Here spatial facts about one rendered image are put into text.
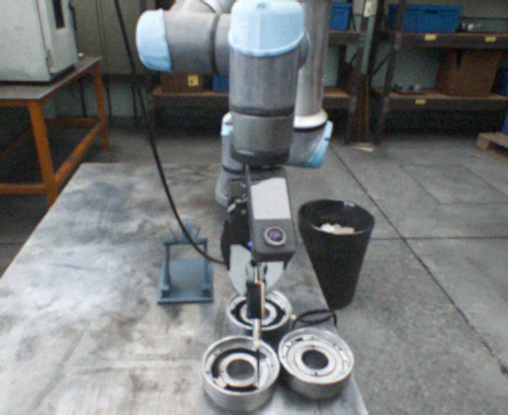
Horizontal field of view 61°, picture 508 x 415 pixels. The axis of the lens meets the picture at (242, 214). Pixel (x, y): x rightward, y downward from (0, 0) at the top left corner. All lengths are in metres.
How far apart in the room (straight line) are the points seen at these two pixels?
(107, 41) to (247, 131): 3.93
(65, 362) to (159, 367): 0.14
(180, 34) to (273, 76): 0.17
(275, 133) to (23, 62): 2.37
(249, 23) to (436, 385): 1.62
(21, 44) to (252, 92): 2.35
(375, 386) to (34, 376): 1.33
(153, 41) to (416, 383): 1.57
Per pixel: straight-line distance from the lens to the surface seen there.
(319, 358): 0.68
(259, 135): 0.47
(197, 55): 0.58
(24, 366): 0.74
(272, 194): 0.48
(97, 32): 4.38
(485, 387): 1.96
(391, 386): 1.82
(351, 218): 2.09
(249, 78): 0.46
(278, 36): 0.46
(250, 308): 0.57
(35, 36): 2.71
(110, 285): 0.85
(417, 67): 5.02
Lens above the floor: 1.29
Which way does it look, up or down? 27 degrees down
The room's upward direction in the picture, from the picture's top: 2 degrees clockwise
